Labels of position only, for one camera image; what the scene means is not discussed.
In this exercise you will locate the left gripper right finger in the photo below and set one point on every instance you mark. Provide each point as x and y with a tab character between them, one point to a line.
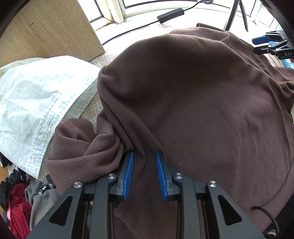
202	207

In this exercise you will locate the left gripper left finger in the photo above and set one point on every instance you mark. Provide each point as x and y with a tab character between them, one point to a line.
87	210

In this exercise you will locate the brown fleece garment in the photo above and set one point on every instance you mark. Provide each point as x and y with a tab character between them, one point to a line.
214	108

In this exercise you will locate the folded blue cloth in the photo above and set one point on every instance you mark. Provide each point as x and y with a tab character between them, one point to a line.
287	62

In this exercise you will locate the grey garment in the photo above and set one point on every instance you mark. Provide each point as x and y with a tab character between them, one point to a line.
40	203

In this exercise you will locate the red garment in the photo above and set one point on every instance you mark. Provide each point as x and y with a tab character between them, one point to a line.
19	211

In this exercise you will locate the black garment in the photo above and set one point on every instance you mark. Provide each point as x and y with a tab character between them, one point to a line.
17	176

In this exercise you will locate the plaid pink bed sheet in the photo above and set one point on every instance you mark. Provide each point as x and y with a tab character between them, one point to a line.
95	106

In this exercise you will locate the white cotton garment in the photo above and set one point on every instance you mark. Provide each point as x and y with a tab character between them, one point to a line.
36	95

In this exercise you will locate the light wooden board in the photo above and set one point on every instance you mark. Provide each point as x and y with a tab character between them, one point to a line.
48	29

